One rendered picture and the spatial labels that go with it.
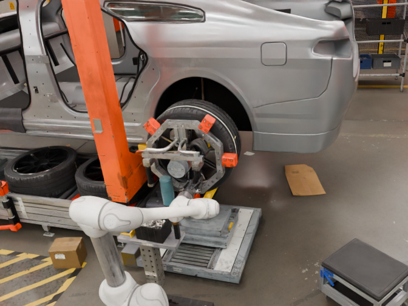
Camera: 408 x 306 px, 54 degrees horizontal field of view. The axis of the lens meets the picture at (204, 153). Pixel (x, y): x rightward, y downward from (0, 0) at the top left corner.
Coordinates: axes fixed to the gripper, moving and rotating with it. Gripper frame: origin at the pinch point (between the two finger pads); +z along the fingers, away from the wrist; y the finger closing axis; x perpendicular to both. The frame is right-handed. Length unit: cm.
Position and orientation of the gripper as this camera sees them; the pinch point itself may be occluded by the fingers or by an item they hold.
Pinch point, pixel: (197, 179)
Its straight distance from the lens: 256.1
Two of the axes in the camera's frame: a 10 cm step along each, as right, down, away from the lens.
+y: 9.4, 0.6, -3.3
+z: 3.2, -4.6, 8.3
